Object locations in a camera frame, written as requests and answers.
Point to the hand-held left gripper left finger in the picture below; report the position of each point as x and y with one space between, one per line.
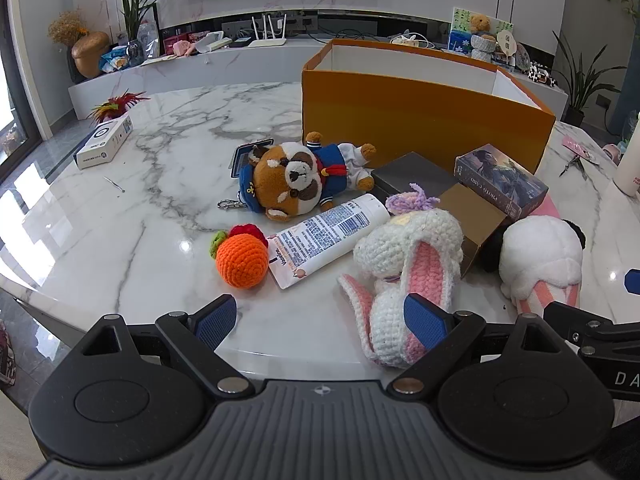
216 321

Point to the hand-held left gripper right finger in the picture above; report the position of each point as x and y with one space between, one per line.
425 321

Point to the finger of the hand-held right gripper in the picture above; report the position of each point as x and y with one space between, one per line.
633 280
575 317

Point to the panda plush toy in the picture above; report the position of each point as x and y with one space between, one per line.
540 255

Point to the white crochet bunny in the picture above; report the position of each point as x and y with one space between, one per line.
400 250

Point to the pink paper sheet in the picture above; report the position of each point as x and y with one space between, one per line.
547 207

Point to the sailor dog plush toy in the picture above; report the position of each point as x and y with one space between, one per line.
295 175

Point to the orange cardboard box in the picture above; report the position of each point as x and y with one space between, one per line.
400 115

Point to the crochet orange fruit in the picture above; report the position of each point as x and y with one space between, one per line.
241 262

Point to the red crochet strawberry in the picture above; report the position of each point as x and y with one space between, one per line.
247 231

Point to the brown cardboard box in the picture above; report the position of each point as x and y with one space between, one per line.
475 230

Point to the white bottle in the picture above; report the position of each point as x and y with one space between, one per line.
629 170

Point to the small scissors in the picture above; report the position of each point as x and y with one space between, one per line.
574 165

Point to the white lotion tube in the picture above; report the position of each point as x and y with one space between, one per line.
320 235

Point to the pink printed card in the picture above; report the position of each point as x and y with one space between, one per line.
582 149

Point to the illustrated card box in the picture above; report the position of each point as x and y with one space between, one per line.
500 175

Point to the dark blue card holder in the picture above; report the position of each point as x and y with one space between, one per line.
240 157

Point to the thin metal pick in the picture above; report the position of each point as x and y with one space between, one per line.
114 183

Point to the potted long leaf plant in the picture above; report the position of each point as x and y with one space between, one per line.
580 80

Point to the white product box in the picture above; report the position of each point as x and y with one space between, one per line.
102 142

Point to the patterned rug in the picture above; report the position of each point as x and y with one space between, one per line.
6 355

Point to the black white cow figures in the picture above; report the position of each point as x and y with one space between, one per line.
542 74

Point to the colourful feather toy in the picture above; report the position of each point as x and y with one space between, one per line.
117 102

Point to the marble television cabinet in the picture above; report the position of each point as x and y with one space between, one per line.
200 72

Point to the decorative plate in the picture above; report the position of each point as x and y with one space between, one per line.
522 56

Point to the round paper fan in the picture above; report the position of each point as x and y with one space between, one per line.
506 42

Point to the pink soft item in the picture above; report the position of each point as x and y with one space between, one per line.
185 47

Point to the white plastic container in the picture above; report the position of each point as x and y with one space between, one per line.
207 41

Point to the glass vase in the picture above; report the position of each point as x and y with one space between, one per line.
135 52

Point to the small black box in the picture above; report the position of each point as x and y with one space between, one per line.
241 41

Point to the snack packets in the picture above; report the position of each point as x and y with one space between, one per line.
114 59

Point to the white router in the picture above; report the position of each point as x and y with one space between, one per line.
267 40

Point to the clear plastic bag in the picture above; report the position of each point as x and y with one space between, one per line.
149 37

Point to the painted picture card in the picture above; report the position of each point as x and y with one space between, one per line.
460 30

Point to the gold vase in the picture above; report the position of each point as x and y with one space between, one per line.
90 55

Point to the brown teddy bear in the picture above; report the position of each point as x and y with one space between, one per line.
481 24

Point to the tall green leafy plant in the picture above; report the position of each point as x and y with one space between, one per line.
132 10

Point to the dried yellow flowers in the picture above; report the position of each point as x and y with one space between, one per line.
67 25

